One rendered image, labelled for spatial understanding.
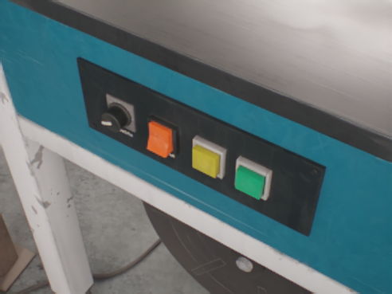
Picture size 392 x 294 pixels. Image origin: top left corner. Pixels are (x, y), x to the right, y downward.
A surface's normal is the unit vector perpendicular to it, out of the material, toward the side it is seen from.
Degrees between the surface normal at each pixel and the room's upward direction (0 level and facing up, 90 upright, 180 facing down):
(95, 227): 0
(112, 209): 0
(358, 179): 90
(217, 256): 90
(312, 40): 0
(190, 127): 90
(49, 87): 90
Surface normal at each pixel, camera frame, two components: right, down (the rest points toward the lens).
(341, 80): 0.00, -0.70
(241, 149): -0.55, 0.60
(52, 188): 0.84, 0.40
